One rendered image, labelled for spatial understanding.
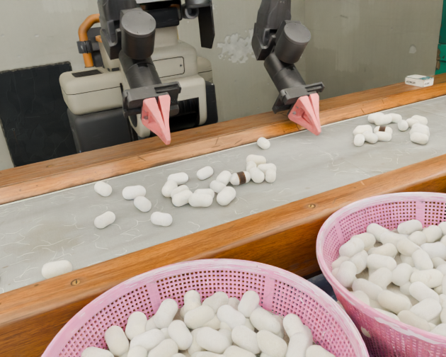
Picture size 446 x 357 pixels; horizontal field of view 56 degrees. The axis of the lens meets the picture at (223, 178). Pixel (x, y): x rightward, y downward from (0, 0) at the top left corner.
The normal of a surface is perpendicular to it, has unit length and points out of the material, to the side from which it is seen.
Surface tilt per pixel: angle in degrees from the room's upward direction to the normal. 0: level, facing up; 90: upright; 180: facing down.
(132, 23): 41
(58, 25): 91
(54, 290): 0
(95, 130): 90
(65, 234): 0
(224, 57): 90
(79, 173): 45
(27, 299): 0
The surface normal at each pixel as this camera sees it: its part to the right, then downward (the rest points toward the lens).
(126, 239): -0.09, -0.91
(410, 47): -0.90, 0.25
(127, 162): 0.23, -0.40
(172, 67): 0.44, 0.46
